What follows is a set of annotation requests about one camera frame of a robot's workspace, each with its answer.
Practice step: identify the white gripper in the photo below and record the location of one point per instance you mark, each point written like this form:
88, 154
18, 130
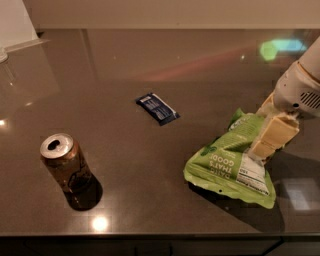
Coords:
296, 87

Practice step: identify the green rice chip bag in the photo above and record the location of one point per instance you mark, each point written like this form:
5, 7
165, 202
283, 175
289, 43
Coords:
224, 167

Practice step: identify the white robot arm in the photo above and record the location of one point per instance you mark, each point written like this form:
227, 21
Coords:
310, 60

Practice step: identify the blue snack packet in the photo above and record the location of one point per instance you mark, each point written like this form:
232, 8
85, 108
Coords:
157, 108

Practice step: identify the brown soda can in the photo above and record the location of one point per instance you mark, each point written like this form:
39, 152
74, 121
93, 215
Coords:
62, 156

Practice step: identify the white object at left edge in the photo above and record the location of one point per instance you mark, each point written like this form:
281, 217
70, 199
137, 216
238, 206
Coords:
3, 55

